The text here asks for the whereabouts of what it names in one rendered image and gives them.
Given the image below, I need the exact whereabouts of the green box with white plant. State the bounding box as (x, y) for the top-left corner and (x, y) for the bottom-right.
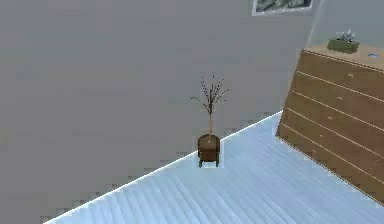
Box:
(326, 29), (361, 55)

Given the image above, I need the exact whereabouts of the bare house plant brown pot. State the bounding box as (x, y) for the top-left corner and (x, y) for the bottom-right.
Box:
(190, 74), (231, 169)

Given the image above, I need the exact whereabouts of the framed wall picture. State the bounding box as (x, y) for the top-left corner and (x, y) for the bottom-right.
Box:
(251, 0), (315, 17)

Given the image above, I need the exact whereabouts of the brown wooden chest of drawers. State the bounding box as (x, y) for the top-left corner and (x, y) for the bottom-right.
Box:
(275, 42), (384, 205)

